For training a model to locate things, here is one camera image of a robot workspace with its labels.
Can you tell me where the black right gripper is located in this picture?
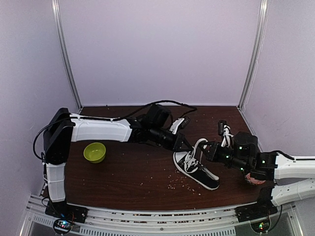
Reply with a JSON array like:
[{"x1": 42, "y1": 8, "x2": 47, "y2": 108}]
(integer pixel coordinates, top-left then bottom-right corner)
[{"x1": 199, "y1": 141, "x2": 249, "y2": 174}]

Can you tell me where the black white canvas sneaker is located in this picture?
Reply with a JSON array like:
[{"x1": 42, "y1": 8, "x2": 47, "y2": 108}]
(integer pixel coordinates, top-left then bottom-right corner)
[{"x1": 173, "y1": 138, "x2": 220, "y2": 190}]

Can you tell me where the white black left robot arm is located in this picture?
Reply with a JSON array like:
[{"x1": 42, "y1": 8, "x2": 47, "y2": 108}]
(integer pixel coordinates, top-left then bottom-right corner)
[{"x1": 36, "y1": 101, "x2": 192, "y2": 218}]

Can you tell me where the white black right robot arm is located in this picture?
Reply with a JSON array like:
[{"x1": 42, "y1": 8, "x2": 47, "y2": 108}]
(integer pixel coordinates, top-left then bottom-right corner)
[{"x1": 197, "y1": 132, "x2": 315, "y2": 217}]

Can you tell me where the red patterned bowl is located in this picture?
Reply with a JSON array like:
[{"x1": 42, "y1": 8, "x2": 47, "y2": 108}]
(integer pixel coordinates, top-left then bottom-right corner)
[{"x1": 245, "y1": 173, "x2": 266, "y2": 185}]

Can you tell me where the lime green bowl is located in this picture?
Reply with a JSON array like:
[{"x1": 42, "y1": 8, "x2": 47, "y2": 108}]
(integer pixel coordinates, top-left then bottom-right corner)
[{"x1": 83, "y1": 143, "x2": 106, "y2": 164}]

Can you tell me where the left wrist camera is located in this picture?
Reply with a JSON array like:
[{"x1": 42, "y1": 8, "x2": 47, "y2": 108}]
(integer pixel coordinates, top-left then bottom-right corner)
[{"x1": 169, "y1": 116, "x2": 190, "y2": 134}]

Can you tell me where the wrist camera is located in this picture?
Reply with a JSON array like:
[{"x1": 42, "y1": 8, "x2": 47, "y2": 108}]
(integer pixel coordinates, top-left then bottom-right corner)
[
  {"x1": 218, "y1": 120, "x2": 234, "y2": 148},
  {"x1": 169, "y1": 116, "x2": 190, "y2": 134}
]

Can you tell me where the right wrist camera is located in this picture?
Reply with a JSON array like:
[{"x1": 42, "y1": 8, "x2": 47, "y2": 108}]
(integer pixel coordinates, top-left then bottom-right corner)
[{"x1": 218, "y1": 120, "x2": 234, "y2": 148}]

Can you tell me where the front aluminium rail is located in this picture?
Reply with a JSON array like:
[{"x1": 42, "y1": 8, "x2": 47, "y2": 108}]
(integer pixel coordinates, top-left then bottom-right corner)
[{"x1": 18, "y1": 195, "x2": 305, "y2": 236}]

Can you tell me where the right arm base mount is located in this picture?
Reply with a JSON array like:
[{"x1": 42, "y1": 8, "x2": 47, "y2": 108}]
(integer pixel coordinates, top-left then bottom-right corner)
[{"x1": 235, "y1": 186, "x2": 278, "y2": 222}]

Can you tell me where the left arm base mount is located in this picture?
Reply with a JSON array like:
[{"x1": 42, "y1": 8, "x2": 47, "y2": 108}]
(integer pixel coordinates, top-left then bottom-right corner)
[{"x1": 45, "y1": 200, "x2": 88, "y2": 223}]

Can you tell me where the right aluminium frame post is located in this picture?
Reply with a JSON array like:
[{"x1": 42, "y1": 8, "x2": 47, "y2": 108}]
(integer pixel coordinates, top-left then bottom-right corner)
[{"x1": 238, "y1": 0, "x2": 269, "y2": 112}]

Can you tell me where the aluminium frame post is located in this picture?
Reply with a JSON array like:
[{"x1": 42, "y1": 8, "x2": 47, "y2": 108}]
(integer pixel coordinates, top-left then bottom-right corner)
[
  {"x1": 238, "y1": 0, "x2": 269, "y2": 112},
  {"x1": 51, "y1": 0, "x2": 83, "y2": 111}
]

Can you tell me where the left aluminium frame post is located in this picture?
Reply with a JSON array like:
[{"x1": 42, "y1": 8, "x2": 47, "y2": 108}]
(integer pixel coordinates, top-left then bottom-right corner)
[{"x1": 51, "y1": 0, "x2": 83, "y2": 111}]

